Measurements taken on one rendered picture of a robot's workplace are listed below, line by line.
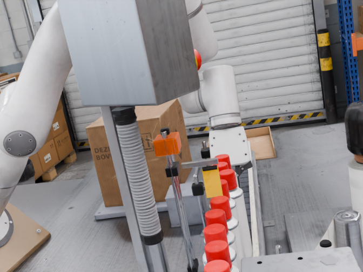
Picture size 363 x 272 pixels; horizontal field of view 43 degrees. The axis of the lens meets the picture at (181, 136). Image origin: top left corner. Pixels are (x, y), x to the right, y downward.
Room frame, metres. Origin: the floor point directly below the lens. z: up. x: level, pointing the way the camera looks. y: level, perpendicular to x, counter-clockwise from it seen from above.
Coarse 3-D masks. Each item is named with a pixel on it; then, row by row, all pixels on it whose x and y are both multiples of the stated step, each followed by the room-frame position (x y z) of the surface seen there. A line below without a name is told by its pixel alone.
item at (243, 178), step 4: (232, 168) 1.43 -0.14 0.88; (244, 172) 1.38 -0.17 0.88; (240, 176) 1.34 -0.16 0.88; (244, 176) 1.34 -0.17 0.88; (240, 180) 1.31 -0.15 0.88; (244, 180) 1.31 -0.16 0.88; (240, 184) 1.28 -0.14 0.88; (244, 184) 1.28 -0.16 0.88; (248, 184) 1.27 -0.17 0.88; (244, 188) 1.24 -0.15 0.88; (248, 188) 1.24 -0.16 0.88; (244, 192) 1.22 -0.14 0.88; (248, 192) 1.21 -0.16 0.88; (244, 196) 1.19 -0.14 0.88; (248, 196) 1.18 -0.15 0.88; (244, 200) 1.16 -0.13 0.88; (248, 200) 1.16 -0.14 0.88; (248, 204) 1.13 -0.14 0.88; (248, 208) 1.11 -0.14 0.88; (248, 212) 1.08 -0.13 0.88; (248, 216) 1.06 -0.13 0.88; (248, 220) 1.04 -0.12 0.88; (248, 224) 1.02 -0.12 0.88; (252, 248) 0.90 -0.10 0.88
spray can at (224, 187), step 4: (220, 180) 0.81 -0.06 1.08; (224, 180) 0.81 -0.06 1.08; (224, 184) 0.79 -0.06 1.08; (224, 188) 0.79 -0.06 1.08; (224, 192) 0.79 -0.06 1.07; (228, 192) 0.80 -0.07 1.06; (228, 196) 0.79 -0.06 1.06; (232, 200) 0.80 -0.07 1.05; (232, 204) 0.79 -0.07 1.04; (232, 208) 0.78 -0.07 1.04; (236, 208) 0.79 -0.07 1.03; (232, 212) 0.78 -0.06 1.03; (236, 212) 0.79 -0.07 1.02; (236, 216) 0.79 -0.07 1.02; (240, 232) 0.79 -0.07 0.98; (244, 252) 0.80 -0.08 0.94
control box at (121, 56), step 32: (64, 0) 0.70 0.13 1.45; (96, 0) 0.65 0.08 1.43; (128, 0) 0.61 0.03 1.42; (160, 0) 0.63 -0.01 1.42; (64, 32) 0.72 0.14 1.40; (96, 32) 0.66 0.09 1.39; (128, 32) 0.61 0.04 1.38; (160, 32) 0.62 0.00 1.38; (96, 64) 0.67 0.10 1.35; (128, 64) 0.62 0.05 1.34; (160, 64) 0.61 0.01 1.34; (192, 64) 0.66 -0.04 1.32; (96, 96) 0.68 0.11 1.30; (128, 96) 0.63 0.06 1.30; (160, 96) 0.60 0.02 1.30
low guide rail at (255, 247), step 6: (252, 174) 1.25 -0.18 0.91; (252, 180) 1.21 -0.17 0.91; (252, 186) 1.16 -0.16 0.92; (252, 192) 1.12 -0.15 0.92; (252, 198) 1.09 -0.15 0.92; (252, 204) 1.05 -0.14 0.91; (252, 210) 1.01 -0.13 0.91; (252, 216) 0.98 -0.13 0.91; (252, 222) 0.95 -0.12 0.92; (252, 228) 0.93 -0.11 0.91; (252, 234) 0.90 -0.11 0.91; (252, 240) 0.87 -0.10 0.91; (252, 246) 0.85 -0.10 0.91; (258, 246) 0.85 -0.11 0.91; (258, 252) 0.82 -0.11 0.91
